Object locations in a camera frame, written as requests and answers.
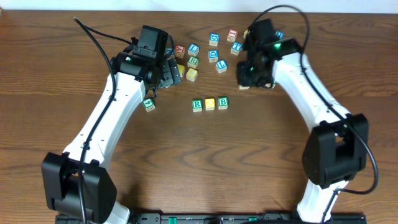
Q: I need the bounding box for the blue D block upper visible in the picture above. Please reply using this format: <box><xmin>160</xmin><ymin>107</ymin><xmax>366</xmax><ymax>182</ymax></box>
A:
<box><xmin>209</xmin><ymin>33</ymin><xmax>220</xmax><ymax>47</ymax></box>

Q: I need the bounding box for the blue l block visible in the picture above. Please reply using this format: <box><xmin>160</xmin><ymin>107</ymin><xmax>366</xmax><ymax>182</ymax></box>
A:
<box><xmin>187</xmin><ymin>43</ymin><xmax>200</xmax><ymax>57</ymax></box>
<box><xmin>215</xmin><ymin>60</ymin><xmax>228</xmax><ymax>73</ymax></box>

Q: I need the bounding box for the blue D block lower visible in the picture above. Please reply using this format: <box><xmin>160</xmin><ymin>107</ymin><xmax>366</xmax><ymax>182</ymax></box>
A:
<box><xmin>208</xmin><ymin>50</ymin><xmax>219</xmax><ymax>63</ymax></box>

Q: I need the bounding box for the blue T block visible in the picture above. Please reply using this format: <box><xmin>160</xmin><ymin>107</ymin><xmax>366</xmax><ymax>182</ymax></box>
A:
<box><xmin>231</xmin><ymin>42</ymin><xmax>243</xmax><ymax>55</ymax></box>

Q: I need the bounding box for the blue P block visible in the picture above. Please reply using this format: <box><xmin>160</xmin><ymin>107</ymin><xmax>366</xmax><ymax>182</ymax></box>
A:
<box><xmin>165</xmin><ymin>47</ymin><xmax>175</xmax><ymax>60</ymax></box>

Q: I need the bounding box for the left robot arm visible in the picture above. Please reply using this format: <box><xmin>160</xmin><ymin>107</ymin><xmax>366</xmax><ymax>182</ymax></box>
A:
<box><xmin>41</xmin><ymin>52</ymin><xmax>181</xmax><ymax>223</ymax></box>

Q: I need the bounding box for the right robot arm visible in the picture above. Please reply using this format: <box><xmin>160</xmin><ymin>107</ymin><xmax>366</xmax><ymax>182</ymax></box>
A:
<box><xmin>237</xmin><ymin>37</ymin><xmax>371</xmax><ymax>223</ymax></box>

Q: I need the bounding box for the yellow O block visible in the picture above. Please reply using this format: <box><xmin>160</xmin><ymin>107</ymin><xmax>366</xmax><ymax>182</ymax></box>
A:
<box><xmin>205</xmin><ymin>98</ymin><xmax>215</xmax><ymax>111</ymax></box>

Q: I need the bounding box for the green r block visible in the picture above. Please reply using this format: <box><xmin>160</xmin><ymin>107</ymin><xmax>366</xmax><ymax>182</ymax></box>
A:
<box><xmin>187</xmin><ymin>56</ymin><xmax>199</xmax><ymax>69</ymax></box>
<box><xmin>192</xmin><ymin>100</ymin><xmax>203</xmax><ymax>112</ymax></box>

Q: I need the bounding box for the red A block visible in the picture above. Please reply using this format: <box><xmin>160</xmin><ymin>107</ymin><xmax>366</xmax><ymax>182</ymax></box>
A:
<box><xmin>174</xmin><ymin>45</ymin><xmax>185</xmax><ymax>58</ymax></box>

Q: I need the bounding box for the blue L block lower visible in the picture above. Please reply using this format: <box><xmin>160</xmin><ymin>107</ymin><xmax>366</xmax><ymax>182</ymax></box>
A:
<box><xmin>215</xmin><ymin>60</ymin><xmax>228</xmax><ymax>73</ymax></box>

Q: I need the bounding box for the green 4 block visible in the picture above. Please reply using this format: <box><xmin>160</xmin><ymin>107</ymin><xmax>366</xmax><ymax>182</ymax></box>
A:
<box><xmin>142</xmin><ymin>98</ymin><xmax>155</xmax><ymax>112</ymax></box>

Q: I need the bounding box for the red I block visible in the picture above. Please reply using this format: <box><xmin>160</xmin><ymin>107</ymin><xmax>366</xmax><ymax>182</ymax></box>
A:
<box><xmin>227</xmin><ymin>29</ymin><xmax>238</xmax><ymax>42</ymax></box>

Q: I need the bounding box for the green J block right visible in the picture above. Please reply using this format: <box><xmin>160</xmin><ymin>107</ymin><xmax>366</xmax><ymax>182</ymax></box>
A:
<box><xmin>264</xmin><ymin>82</ymin><xmax>276</xmax><ymax>89</ymax></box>

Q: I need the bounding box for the blue L block upper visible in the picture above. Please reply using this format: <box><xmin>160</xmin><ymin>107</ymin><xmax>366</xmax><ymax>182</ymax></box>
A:
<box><xmin>187</xmin><ymin>43</ymin><xmax>200</xmax><ymax>57</ymax></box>

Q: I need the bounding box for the green B block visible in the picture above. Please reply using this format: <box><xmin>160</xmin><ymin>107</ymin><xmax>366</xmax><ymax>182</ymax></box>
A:
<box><xmin>218</xmin><ymin>96</ymin><xmax>229</xmax><ymax>110</ymax></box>

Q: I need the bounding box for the blue H block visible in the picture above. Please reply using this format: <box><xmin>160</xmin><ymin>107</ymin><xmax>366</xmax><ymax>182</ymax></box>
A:
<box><xmin>275</xmin><ymin>30</ymin><xmax>284</xmax><ymax>40</ymax></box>

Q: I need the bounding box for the blue d block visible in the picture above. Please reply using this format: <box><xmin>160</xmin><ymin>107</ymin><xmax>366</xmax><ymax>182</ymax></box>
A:
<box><xmin>209</xmin><ymin>33</ymin><xmax>220</xmax><ymax>47</ymax></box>
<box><xmin>208</xmin><ymin>50</ymin><xmax>219</xmax><ymax>63</ymax></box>

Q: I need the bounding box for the yellow block top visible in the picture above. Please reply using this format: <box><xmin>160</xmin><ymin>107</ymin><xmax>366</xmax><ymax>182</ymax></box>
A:
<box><xmin>243</xmin><ymin>30</ymin><xmax>248</xmax><ymax>39</ymax></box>

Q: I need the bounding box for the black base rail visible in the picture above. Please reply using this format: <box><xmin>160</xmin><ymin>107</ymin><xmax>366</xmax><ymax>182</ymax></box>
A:
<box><xmin>55</xmin><ymin>212</ymin><xmax>367</xmax><ymax>224</ymax></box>

